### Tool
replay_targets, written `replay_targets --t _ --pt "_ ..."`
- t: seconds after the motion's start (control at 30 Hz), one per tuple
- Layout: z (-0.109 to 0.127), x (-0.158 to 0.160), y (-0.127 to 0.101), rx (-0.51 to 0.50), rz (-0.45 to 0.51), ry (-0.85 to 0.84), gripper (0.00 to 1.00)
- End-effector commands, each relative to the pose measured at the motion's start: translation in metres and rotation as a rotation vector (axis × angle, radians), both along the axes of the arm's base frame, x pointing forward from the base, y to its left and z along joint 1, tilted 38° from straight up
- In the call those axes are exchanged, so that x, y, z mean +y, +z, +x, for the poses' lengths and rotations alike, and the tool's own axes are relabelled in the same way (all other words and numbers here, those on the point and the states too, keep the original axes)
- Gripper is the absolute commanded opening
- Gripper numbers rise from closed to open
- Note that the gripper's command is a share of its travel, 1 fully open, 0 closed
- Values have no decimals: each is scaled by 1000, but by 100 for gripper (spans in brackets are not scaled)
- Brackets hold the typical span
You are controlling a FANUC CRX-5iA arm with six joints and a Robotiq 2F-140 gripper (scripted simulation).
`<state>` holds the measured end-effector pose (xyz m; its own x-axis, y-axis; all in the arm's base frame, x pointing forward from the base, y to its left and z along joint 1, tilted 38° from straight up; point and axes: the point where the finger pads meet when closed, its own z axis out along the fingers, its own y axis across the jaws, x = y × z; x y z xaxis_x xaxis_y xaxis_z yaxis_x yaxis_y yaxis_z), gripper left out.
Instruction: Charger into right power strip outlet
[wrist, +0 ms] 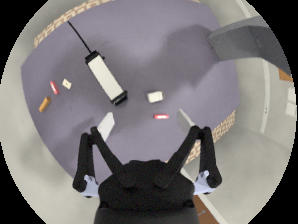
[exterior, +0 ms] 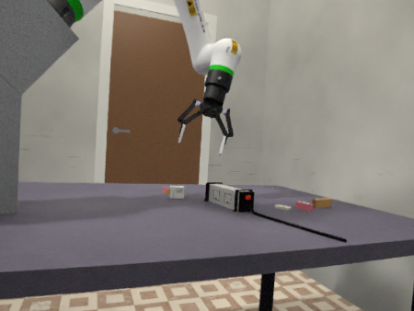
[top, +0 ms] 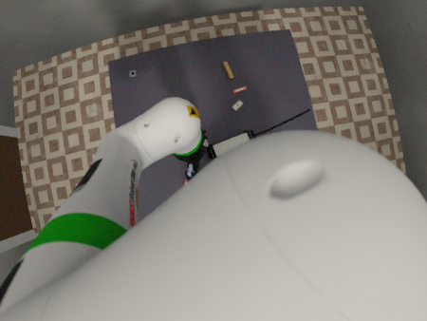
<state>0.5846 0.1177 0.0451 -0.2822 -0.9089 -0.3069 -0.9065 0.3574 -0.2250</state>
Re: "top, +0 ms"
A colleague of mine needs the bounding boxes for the small orange block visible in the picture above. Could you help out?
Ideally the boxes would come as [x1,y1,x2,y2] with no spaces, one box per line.
[223,62,234,80]

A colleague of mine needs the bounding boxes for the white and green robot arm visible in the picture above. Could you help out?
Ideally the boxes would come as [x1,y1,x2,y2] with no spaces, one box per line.
[0,97,427,321]

